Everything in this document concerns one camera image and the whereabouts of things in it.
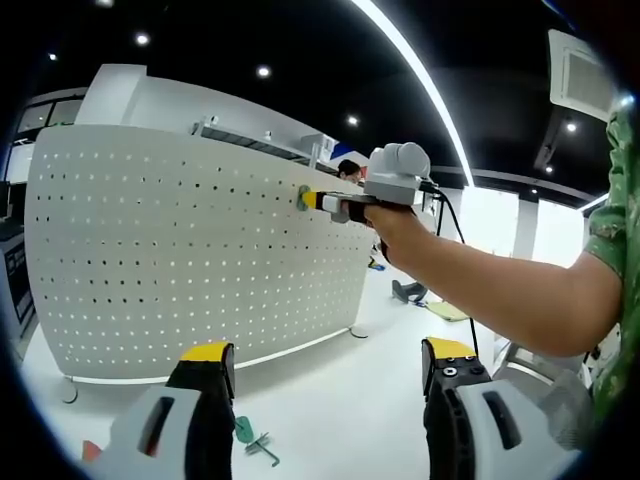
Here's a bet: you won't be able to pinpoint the ceiling air conditioner vent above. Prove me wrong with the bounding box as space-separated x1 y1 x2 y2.
547 28 621 120

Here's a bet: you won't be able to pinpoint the yellow-green cloth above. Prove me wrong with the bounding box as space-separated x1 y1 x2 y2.
426 299 467 322

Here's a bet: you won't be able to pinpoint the long ceiling light strip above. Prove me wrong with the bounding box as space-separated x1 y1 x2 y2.
349 0 471 186

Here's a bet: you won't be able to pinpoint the person's left hand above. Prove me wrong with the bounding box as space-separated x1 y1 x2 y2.
81 438 109 465

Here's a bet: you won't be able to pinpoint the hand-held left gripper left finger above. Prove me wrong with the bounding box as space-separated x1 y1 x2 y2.
102 341 237 480

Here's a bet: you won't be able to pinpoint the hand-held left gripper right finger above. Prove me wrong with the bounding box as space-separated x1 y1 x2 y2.
420 337 584 480

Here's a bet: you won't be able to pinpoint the person's right hand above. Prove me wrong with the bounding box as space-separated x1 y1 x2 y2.
362 202 431 271

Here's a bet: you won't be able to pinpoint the white perforated mounting plate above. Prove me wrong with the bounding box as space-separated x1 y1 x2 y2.
23 124 372 404

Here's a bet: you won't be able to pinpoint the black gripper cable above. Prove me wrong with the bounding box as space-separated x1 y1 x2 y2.
418 180 480 359

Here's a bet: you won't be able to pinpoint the round ceiling spotlights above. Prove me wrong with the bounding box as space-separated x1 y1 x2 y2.
47 0 579 176

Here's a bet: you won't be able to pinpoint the dark grey curved bracket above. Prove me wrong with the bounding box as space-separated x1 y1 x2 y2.
391 278 427 305

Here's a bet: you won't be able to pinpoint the grey metal shelf rack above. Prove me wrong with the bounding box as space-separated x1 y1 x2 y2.
189 114 336 171

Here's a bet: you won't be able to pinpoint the grey equipment cabinet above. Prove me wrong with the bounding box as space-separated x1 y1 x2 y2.
0 219 37 341

